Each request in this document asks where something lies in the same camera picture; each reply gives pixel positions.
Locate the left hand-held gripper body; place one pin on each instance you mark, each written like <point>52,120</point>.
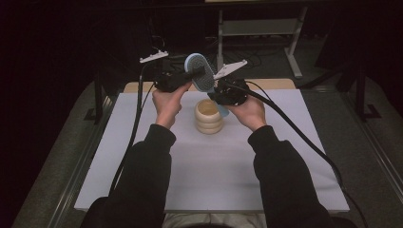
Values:
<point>168,81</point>

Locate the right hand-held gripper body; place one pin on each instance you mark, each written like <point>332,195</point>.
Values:
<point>229,93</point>

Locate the blue hairbrush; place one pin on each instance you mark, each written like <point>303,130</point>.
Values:
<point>202,80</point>

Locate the cream ridged cup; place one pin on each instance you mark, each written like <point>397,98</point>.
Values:
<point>209,123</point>

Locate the person's left hand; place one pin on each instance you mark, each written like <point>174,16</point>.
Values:
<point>168,107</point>

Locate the person's right hand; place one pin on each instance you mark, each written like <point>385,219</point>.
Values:
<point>250,114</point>

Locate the wooden table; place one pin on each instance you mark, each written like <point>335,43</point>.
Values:
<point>275,84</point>

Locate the black metal stand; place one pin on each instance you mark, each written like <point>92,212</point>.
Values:
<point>361,95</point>
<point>99,95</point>

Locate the white table board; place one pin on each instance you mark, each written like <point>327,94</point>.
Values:
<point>215,171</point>

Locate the person's white trousers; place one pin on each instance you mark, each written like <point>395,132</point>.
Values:
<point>215,219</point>

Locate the white metal stand frame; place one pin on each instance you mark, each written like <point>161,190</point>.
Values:
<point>259,27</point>

